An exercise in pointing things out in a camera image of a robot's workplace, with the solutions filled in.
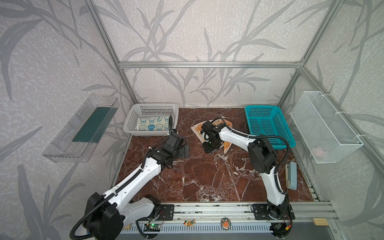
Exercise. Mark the white wire mesh basket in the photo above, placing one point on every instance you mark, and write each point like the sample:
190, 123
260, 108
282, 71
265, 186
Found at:
322, 125

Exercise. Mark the pink object in wire basket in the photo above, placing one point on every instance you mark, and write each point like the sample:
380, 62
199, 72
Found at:
319, 153

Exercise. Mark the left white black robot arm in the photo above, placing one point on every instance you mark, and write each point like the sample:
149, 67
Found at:
104, 216

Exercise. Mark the small wooden block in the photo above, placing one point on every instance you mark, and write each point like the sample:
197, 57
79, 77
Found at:
320, 221

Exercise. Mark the white perforated plastic basket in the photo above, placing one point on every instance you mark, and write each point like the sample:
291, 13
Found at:
150, 110

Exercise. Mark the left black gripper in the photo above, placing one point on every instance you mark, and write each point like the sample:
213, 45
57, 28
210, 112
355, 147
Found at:
172, 132

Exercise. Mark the teal perforated plastic basket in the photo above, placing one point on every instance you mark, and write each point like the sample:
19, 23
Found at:
268, 120

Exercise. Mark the clear acrylic wall shelf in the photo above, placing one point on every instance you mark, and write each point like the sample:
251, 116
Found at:
79, 138

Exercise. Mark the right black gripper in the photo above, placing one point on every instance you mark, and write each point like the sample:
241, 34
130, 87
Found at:
207, 132

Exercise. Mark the orange patterned towel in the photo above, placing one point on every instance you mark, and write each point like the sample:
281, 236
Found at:
197, 131

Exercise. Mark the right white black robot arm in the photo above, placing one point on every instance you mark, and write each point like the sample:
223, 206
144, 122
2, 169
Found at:
263, 158

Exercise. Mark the light blue sponge block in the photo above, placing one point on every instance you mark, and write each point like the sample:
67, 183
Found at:
291, 176

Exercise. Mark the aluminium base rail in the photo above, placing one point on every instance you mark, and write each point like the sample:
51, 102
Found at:
245, 217

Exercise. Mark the round orange green badge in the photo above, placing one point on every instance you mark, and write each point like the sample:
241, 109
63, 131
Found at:
226, 224

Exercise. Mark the small orange green sticker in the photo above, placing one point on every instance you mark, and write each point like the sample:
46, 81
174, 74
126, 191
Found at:
188, 223

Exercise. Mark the bear print towel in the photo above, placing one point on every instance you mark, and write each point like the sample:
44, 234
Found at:
160, 123

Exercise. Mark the left green circuit board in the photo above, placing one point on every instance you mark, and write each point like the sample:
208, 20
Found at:
149, 228

